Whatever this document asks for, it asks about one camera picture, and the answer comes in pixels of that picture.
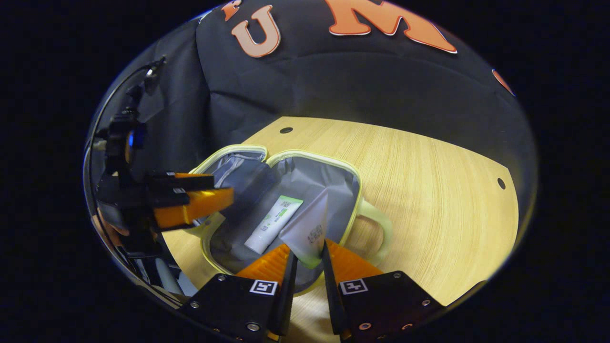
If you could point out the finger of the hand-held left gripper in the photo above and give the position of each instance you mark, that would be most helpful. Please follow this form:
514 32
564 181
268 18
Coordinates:
200 207
186 182

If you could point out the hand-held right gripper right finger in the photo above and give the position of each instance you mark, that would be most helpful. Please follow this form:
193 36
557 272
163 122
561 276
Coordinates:
330 295

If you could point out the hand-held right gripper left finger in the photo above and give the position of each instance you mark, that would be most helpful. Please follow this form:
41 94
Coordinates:
287 295

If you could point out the grey tube pale green cap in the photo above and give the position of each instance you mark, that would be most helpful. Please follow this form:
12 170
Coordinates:
307 228

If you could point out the white tube green label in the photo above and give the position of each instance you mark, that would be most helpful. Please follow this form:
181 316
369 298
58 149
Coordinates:
271 224

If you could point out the pale yellow small suitcase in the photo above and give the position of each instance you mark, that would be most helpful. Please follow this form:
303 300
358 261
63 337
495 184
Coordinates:
305 176

